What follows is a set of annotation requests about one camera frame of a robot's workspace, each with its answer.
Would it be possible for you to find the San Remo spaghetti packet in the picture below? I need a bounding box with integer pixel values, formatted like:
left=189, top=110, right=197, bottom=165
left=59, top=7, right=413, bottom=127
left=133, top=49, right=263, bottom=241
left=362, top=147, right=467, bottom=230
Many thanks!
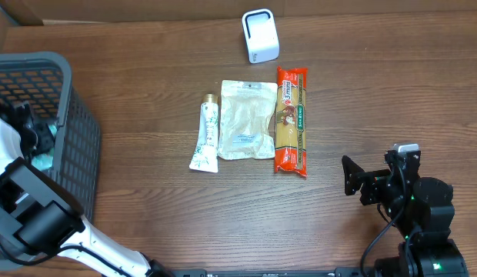
left=274, top=67, right=308, bottom=178

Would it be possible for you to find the translucent beige pouch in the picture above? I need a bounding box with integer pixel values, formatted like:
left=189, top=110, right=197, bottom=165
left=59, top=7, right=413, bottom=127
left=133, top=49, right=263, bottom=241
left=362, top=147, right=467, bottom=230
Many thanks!
left=218, top=80, right=278, bottom=160

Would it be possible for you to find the white Pantene tube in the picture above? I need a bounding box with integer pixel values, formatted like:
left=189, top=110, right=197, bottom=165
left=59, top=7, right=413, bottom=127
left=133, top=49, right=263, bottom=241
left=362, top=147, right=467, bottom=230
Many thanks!
left=189, top=94, right=219, bottom=173

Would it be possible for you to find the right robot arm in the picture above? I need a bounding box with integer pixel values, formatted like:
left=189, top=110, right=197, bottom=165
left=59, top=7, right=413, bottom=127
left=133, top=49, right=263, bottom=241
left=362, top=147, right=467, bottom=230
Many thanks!
left=342, top=144, right=469, bottom=277

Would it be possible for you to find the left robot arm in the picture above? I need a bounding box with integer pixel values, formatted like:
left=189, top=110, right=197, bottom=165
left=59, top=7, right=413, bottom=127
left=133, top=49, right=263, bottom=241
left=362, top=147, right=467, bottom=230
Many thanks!
left=0, top=103, right=172, bottom=276

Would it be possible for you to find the white barcode scanner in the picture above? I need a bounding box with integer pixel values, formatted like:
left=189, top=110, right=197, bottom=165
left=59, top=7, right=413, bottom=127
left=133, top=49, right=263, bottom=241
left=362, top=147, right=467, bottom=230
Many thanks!
left=242, top=8, right=280, bottom=64

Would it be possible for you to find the grey plastic basket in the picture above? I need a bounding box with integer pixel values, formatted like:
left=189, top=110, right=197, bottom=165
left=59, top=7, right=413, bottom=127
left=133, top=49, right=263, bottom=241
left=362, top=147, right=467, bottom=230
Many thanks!
left=0, top=51, right=102, bottom=272

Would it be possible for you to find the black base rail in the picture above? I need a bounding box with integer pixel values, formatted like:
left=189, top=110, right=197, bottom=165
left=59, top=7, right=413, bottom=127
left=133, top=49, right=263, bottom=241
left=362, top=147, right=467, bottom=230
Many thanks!
left=172, top=267, right=362, bottom=277

